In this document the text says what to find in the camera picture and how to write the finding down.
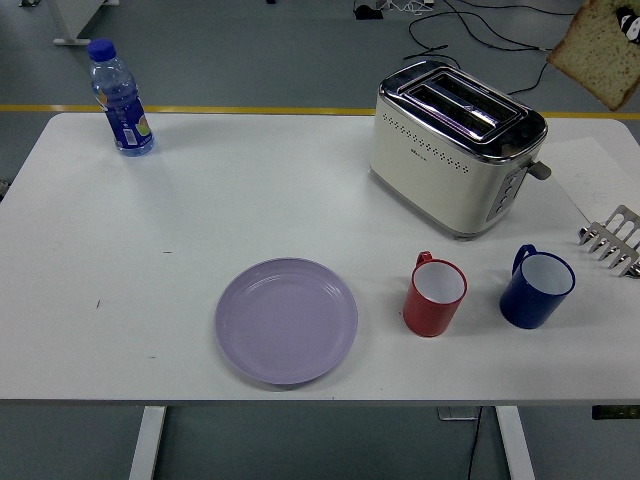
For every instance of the black floor socket box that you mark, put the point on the black floor socket box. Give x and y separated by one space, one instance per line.
369 14

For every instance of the metal toast rack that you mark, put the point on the metal toast rack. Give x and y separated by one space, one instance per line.
627 267

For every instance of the red mug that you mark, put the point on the red mug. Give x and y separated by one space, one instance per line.
425 315

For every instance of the grey toaster lever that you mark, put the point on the grey toaster lever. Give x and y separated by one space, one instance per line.
541 171

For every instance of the slice of toast bread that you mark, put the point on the slice of toast bread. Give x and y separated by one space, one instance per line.
595 60

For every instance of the blue mug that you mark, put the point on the blue mug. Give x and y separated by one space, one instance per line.
525 305

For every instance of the white table leg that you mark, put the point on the white table leg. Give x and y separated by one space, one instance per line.
515 445
147 445

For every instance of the white desk foot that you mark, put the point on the white desk foot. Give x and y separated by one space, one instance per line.
75 41

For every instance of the clear bracket under table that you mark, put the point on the clear bracket under table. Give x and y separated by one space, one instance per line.
455 412

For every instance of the black table control panel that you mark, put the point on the black table control panel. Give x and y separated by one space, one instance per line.
615 412

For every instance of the clear bottle with blue label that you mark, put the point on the clear bottle with blue label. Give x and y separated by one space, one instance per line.
125 120

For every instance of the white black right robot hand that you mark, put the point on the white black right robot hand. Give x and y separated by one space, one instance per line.
631 25

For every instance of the purple plate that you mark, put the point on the purple plate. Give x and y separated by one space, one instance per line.
285 320

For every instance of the cream and chrome toaster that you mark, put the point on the cream and chrome toaster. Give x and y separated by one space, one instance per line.
425 170

